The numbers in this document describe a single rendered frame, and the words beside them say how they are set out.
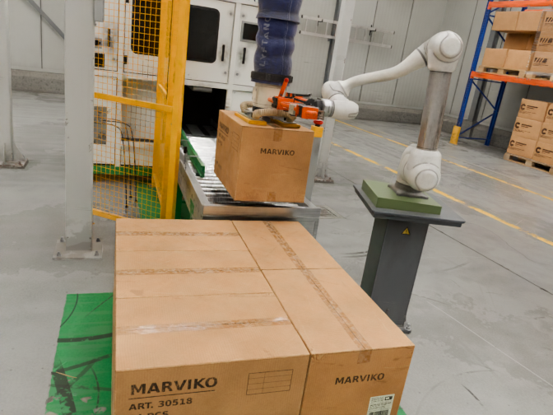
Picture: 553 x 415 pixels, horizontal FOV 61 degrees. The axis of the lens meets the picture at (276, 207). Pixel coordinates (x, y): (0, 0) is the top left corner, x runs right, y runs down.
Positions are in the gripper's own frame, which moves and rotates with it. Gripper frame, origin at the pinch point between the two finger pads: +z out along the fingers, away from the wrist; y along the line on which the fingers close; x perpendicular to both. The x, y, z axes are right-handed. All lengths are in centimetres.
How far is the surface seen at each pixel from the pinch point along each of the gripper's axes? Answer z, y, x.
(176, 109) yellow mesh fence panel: 43, 21, 87
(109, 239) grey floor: 82, 120, 105
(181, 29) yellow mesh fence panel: 43, -29, 87
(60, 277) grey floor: 109, 121, 47
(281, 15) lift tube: 1.9, -42.1, 16.6
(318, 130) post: -51, 22, 66
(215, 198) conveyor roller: 21, 65, 42
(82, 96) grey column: 99, 17, 81
